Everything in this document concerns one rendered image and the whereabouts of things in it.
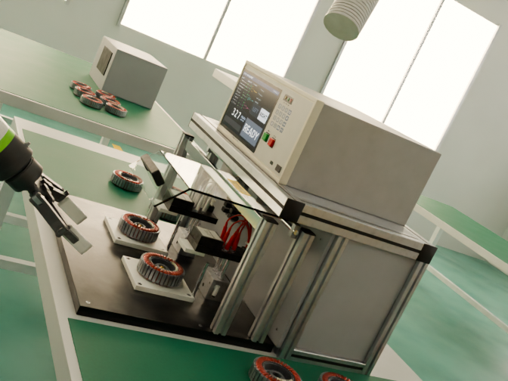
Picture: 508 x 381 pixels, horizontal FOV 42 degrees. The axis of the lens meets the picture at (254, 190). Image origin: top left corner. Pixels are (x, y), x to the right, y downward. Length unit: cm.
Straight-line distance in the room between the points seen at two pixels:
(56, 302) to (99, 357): 19
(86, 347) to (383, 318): 74
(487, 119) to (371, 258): 693
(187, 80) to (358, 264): 508
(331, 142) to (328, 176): 8
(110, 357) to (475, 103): 726
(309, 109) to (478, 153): 710
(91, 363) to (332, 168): 69
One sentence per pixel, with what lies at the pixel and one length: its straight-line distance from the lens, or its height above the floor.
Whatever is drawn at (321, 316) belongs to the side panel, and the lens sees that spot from 160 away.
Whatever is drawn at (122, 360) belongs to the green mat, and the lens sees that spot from 131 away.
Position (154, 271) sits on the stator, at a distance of 157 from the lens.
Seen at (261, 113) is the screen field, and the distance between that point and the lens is 168.
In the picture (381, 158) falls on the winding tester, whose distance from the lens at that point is 161.
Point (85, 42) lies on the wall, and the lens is 625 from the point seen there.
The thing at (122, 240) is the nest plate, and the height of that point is 78.
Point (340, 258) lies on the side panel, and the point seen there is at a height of 102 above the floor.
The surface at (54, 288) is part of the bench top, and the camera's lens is 147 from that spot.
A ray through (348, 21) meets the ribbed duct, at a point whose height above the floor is 159.
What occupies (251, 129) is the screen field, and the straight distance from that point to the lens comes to 170.
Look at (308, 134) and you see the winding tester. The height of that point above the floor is 124.
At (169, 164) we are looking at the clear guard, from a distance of 147.
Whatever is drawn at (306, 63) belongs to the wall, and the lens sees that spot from 694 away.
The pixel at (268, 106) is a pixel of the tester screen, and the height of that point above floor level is 125.
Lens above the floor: 139
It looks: 12 degrees down
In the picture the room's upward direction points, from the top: 25 degrees clockwise
